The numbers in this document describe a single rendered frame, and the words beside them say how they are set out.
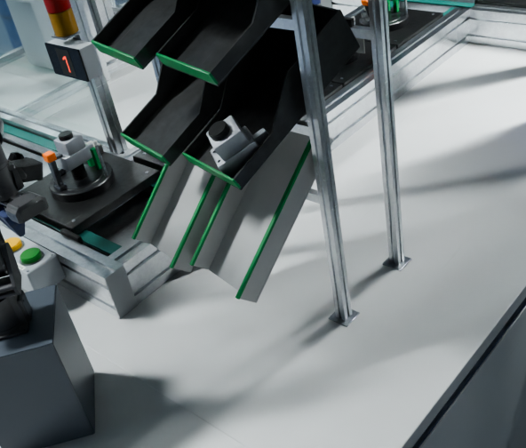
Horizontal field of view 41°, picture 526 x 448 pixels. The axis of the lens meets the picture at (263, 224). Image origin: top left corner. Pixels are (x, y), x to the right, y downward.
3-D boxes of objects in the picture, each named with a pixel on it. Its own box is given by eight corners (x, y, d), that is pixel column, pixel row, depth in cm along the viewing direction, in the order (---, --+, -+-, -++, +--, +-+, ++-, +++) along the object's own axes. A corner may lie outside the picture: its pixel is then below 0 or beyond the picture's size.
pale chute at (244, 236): (257, 303, 111) (237, 299, 108) (208, 269, 120) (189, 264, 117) (335, 139, 108) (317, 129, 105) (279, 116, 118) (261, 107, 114)
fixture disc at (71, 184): (76, 209, 147) (73, 201, 146) (38, 192, 155) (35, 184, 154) (127, 176, 154) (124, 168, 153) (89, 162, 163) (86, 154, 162)
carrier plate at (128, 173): (75, 236, 142) (71, 228, 141) (11, 205, 157) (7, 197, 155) (162, 178, 155) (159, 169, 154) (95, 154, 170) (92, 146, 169)
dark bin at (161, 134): (170, 166, 110) (141, 137, 105) (128, 142, 119) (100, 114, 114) (282, 35, 114) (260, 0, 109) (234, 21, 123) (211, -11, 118)
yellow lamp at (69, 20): (64, 38, 146) (56, 15, 143) (51, 36, 149) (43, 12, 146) (83, 29, 149) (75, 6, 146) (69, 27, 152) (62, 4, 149)
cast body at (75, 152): (69, 172, 149) (59, 142, 145) (57, 167, 151) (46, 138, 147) (100, 153, 153) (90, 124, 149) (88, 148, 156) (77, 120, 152)
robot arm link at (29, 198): (3, 183, 117) (34, 166, 120) (-52, 160, 128) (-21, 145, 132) (20, 225, 122) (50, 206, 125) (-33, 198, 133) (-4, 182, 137)
